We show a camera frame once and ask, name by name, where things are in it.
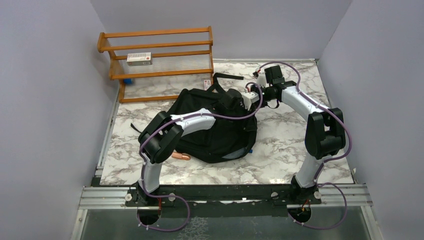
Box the black student backpack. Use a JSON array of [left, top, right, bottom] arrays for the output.
[[130, 72, 259, 165]]

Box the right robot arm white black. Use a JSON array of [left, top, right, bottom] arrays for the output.
[[250, 63, 347, 204]]

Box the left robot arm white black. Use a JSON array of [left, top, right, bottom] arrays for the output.
[[138, 89, 258, 206]]

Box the small red white box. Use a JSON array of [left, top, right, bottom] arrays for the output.
[[203, 79, 212, 91]]

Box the wooden shelf rack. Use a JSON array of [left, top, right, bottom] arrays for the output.
[[97, 26, 214, 104]]

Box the copper orange pen case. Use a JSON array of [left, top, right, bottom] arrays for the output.
[[171, 152, 191, 161]]

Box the white red box on shelf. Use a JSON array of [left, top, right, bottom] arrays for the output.
[[126, 52, 152, 66]]

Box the blue object under shelf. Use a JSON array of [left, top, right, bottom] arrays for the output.
[[123, 78, 133, 85]]

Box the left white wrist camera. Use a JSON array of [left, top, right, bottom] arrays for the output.
[[241, 91, 260, 111]]

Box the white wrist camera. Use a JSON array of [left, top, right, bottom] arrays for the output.
[[253, 69, 268, 88], [241, 91, 260, 111]]

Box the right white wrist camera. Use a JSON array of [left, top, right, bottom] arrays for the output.
[[253, 69, 268, 88]]

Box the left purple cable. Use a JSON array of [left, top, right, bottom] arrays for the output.
[[136, 82, 265, 233]]

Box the purple cable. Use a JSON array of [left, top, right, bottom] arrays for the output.
[[136, 82, 265, 233], [253, 61, 353, 230]]

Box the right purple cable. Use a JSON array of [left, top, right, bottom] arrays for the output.
[[253, 61, 353, 230]]

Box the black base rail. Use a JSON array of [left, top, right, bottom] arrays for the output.
[[124, 183, 322, 218]]

